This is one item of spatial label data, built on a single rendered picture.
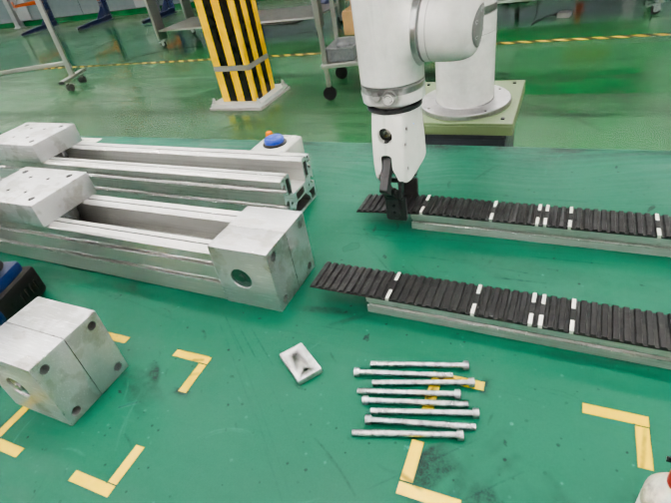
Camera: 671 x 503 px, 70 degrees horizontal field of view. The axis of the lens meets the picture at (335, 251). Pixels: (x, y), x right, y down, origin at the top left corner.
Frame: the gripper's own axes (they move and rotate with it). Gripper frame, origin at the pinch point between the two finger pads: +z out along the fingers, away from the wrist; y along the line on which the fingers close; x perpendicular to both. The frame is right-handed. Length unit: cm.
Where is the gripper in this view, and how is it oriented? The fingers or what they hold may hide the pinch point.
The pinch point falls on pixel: (402, 199)
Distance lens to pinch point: 75.4
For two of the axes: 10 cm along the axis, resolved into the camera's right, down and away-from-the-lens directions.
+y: 4.0, -5.9, 7.0
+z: 1.5, 8.0, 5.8
